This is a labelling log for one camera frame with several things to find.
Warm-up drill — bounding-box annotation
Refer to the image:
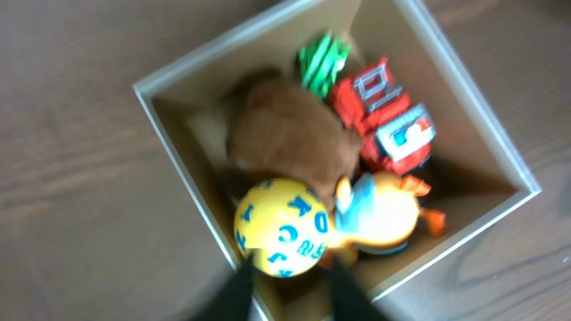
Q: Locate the yellow ball with blue letters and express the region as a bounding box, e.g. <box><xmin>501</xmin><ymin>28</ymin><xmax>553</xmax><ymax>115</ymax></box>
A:
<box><xmin>234</xmin><ymin>177</ymin><xmax>330</xmax><ymax>278</ymax></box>

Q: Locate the red toy fire truck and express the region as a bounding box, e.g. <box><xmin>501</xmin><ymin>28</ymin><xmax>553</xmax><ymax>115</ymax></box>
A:
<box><xmin>329</xmin><ymin>57</ymin><xmax>436</xmax><ymax>176</ymax></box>

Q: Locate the orange and blue duck toy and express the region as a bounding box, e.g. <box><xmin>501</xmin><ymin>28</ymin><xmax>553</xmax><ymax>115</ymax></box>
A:
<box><xmin>319</xmin><ymin>171</ymin><xmax>446</xmax><ymax>268</ymax></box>

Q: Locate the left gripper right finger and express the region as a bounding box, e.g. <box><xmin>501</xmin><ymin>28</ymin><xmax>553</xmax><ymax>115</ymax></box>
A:
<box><xmin>329</xmin><ymin>257</ymin><xmax>390</xmax><ymax>321</ymax></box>

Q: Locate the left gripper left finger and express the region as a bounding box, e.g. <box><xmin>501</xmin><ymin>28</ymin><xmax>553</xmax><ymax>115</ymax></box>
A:
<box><xmin>189</xmin><ymin>258</ymin><xmax>254</xmax><ymax>321</ymax></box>

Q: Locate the green round toy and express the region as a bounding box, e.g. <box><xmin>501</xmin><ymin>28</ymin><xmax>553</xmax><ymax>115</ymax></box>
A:
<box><xmin>298</xmin><ymin>30</ymin><xmax>351</xmax><ymax>100</ymax></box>

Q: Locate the brown plush toy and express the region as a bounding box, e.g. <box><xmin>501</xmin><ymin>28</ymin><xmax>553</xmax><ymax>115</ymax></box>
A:
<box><xmin>227</xmin><ymin>68</ymin><xmax>363</xmax><ymax>212</ymax></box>

